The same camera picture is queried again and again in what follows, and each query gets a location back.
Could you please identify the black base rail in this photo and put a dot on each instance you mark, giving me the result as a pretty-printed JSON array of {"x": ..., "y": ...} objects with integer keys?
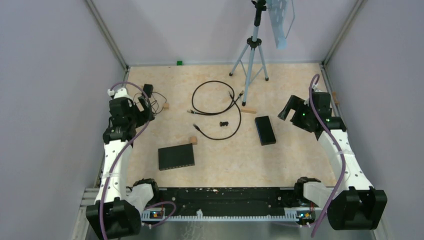
[{"x": 231, "y": 201}]

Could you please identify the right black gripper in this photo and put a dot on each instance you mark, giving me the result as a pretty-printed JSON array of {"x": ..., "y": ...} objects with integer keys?
[{"x": 291, "y": 104}]

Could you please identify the black network switch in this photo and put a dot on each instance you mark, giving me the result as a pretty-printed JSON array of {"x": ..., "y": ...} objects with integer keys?
[
  {"x": 265, "y": 130},
  {"x": 178, "y": 156}
]

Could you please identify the black power adapter with cord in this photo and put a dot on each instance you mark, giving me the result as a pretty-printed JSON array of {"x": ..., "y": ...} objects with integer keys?
[{"x": 157, "y": 108}]

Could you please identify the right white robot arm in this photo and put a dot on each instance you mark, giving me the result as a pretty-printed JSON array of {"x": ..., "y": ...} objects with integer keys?
[{"x": 354, "y": 203}]

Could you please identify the long wooden block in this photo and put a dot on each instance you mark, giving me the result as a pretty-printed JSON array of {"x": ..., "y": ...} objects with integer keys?
[{"x": 248, "y": 110}]

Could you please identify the wooden cube near adapter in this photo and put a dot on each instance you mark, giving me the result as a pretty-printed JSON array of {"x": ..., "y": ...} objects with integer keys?
[{"x": 166, "y": 106}]

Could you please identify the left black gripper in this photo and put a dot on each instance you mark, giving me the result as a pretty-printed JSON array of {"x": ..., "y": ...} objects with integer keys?
[{"x": 142, "y": 116}]

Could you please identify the small black round connector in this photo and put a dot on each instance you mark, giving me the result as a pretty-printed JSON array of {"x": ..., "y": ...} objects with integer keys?
[{"x": 223, "y": 123}]

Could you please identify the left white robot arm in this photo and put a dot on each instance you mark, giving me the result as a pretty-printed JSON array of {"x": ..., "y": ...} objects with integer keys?
[{"x": 117, "y": 209}]

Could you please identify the wooden block on frame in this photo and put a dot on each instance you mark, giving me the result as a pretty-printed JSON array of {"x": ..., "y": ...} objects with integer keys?
[{"x": 335, "y": 99}]

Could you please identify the perforated white panel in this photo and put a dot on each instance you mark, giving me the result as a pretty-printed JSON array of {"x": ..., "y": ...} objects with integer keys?
[{"x": 282, "y": 16}]

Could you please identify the wooden cube near switch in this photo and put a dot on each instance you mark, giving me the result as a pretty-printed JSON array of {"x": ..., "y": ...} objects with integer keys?
[{"x": 193, "y": 140}]

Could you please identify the silver camera tripod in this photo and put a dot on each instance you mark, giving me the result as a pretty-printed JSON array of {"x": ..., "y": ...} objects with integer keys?
[{"x": 253, "y": 43}]

